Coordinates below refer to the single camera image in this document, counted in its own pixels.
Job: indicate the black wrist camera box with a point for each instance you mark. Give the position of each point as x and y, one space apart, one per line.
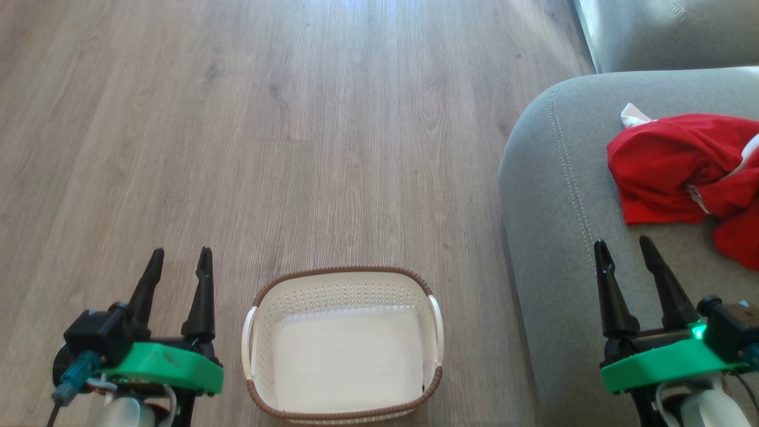
732 329
98 332

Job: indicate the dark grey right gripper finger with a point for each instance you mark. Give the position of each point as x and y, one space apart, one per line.
670 290
611 296

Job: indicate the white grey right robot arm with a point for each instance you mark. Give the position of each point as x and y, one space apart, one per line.
705 406

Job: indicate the red garment with white stripes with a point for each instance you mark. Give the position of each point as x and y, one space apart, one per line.
682 160

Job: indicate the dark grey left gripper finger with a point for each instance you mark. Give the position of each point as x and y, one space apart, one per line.
201 296
148 290

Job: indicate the grey fabric sofa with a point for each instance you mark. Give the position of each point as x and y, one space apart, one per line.
593 267

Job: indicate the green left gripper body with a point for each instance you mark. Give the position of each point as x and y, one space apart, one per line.
172 366

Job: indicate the white basket with brown rim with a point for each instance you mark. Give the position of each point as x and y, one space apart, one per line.
344 350

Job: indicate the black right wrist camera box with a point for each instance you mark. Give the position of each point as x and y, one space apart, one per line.
732 329

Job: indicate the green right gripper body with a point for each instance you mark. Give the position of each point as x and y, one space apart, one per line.
658 359

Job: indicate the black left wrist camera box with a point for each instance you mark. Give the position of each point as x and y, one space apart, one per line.
98 332

